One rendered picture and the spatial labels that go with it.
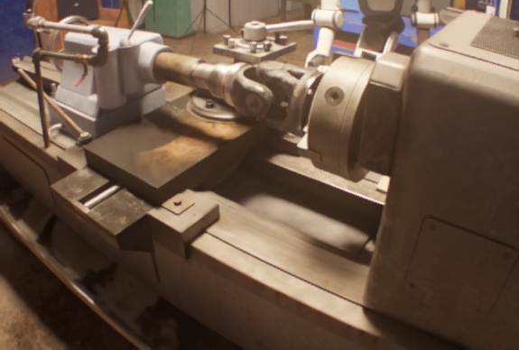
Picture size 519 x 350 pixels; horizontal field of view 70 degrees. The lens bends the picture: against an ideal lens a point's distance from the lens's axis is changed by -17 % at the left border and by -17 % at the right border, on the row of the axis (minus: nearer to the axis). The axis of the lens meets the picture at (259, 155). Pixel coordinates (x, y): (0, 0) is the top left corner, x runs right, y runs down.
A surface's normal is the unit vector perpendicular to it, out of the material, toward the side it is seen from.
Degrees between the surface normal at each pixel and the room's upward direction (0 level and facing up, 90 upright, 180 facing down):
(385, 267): 90
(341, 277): 0
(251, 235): 0
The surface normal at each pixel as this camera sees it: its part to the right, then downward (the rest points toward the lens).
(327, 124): -0.56, 0.18
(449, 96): -0.58, 0.42
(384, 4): -0.17, 0.64
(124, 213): 0.00, -0.86
